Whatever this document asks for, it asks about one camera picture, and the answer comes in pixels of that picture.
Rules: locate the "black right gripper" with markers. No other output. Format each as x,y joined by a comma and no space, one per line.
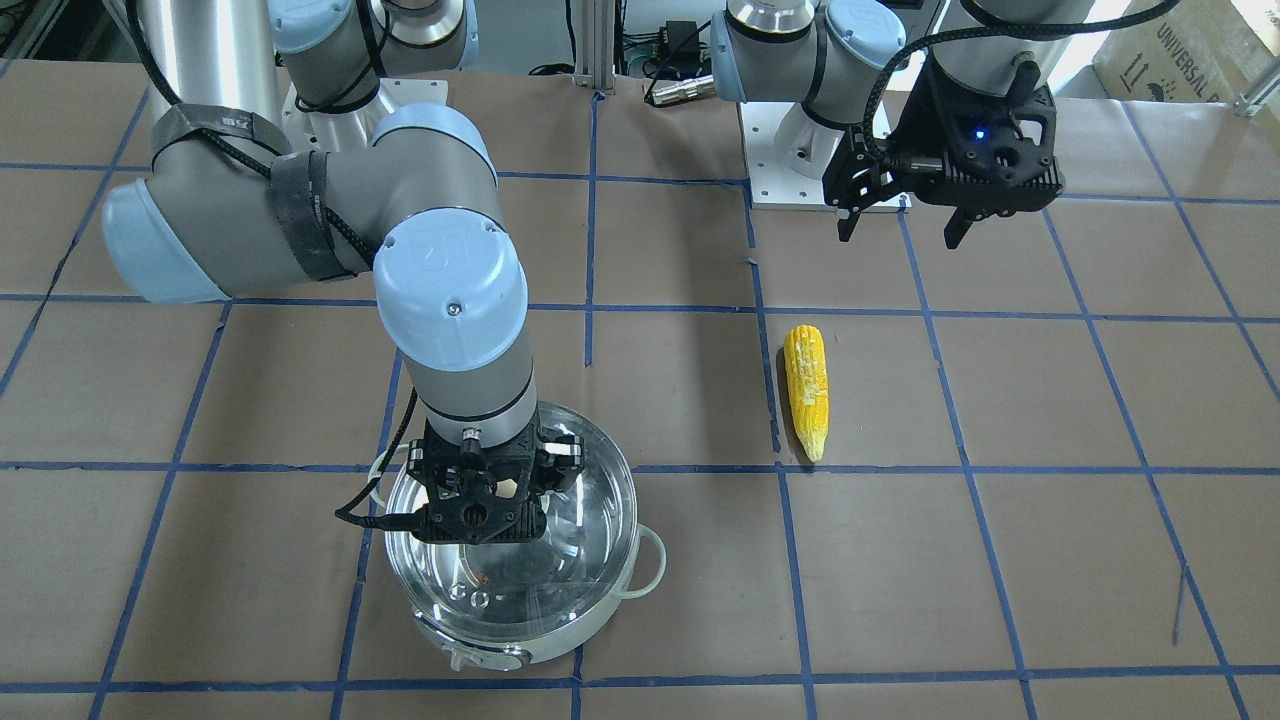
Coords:
423,473

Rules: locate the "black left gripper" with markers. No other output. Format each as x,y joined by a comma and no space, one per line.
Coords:
922,122

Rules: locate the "glass pot lid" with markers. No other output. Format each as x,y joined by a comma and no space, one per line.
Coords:
510,530

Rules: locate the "pale green cooking pot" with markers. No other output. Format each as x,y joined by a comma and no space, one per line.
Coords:
515,560

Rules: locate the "yellow corn cob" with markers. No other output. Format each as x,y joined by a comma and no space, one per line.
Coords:
804,362

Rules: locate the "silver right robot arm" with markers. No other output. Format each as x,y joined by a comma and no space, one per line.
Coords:
279,158

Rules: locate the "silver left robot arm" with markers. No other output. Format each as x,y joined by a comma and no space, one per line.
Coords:
853,63

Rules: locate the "black power adapter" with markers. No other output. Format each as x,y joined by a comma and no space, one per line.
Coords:
679,43

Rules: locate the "cardboard box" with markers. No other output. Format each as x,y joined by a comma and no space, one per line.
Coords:
1201,51

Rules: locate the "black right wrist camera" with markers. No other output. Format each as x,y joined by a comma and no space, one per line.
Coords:
468,506

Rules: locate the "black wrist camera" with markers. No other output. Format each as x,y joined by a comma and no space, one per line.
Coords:
468,506
984,154

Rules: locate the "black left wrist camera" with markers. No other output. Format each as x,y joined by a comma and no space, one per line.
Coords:
984,154

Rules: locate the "aluminium frame post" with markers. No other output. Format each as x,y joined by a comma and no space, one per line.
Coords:
596,30

